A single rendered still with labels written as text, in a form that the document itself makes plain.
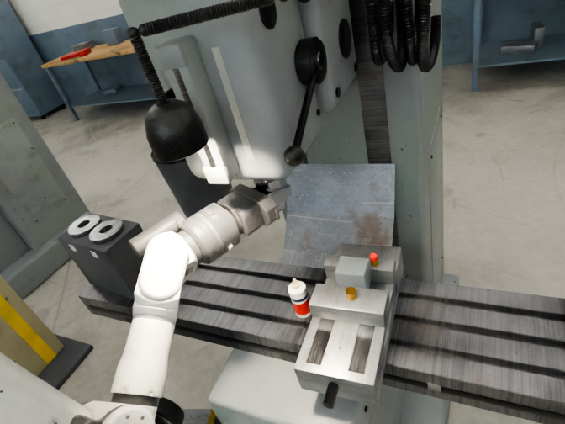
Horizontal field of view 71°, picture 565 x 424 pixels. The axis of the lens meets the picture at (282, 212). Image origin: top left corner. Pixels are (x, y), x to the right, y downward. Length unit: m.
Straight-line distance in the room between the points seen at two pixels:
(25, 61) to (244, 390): 7.39
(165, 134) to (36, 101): 7.48
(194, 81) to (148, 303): 0.32
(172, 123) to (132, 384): 0.36
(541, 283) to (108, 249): 1.91
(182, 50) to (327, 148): 0.65
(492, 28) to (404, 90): 3.94
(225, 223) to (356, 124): 0.51
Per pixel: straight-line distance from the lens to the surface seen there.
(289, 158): 0.56
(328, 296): 0.82
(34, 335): 2.57
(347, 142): 1.09
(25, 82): 7.91
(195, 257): 0.68
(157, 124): 0.50
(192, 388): 2.11
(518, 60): 4.26
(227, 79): 0.58
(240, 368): 1.01
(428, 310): 0.93
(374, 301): 0.80
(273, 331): 0.94
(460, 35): 4.93
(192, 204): 2.81
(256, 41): 0.56
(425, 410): 1.61
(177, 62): 0.56
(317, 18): 0.71
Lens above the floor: 1.63
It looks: 34 degrees down
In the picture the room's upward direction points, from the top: 17 degrees counter-clockwise
